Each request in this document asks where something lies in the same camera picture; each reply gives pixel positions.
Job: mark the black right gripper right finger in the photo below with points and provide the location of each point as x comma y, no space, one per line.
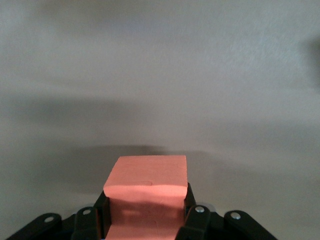
196,222

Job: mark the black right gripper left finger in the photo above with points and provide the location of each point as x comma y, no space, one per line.
87,225

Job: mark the orange foam block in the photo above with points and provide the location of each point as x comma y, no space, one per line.
147,175

